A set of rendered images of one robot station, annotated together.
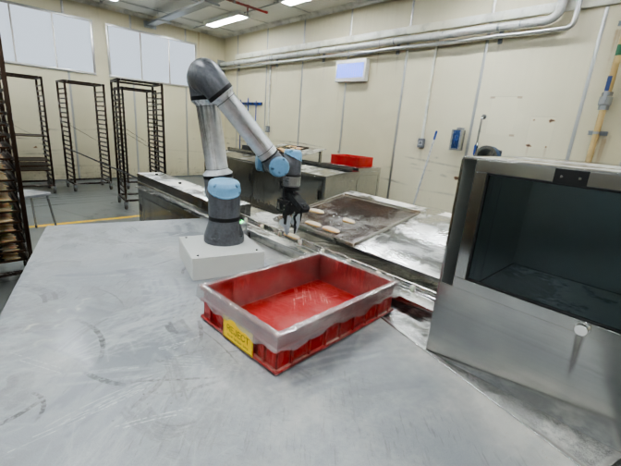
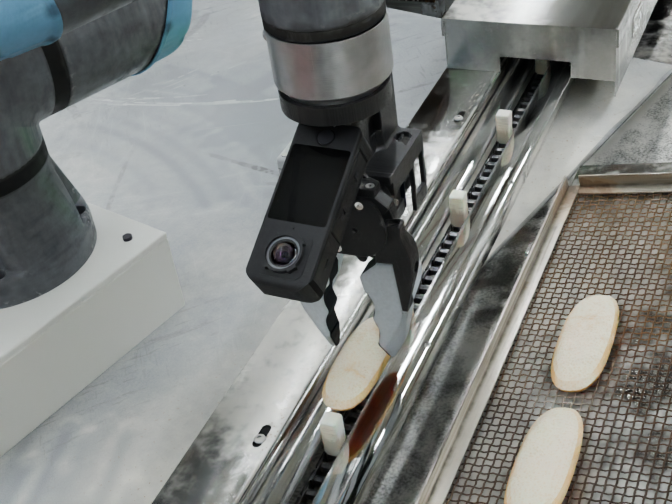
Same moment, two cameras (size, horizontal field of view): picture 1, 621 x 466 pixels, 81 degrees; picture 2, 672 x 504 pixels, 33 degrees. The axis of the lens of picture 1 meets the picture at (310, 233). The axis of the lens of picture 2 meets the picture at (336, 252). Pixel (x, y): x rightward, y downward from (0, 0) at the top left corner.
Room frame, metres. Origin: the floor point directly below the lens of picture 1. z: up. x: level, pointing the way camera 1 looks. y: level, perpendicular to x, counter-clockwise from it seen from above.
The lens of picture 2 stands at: (1.35, -0.50, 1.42)
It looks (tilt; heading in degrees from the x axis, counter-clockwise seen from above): 36 degrees down; 73
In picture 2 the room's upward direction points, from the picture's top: 9 degrees counter-clockwise
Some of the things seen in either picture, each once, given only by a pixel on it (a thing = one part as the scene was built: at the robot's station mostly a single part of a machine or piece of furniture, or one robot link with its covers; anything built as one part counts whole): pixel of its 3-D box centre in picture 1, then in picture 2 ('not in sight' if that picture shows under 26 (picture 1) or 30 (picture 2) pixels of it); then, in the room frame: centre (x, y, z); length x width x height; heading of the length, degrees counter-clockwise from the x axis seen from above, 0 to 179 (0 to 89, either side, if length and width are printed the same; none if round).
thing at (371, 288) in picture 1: (303, 298); not in sight; (0.93, 0.01, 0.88); 0.49 x 0.34 x 0.10; 137
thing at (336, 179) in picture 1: (284, 179); not in sight; (5.74, 0.48, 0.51); 3.00 x 1.26 x 1.03; 44
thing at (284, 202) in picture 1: (289, 199); (349, 155); (1.55, 0.10, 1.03); 0.09 x 0.08 x 0.12; 44
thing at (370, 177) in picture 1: (347, 194); not in sight; (5.31, -0.51, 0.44); 0.70 x 0.55 x 0.87; 44
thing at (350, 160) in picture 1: (351, 160); not in sight; (5.31, -0.51, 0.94); 0.51 x 0.36 x 0.13; 48
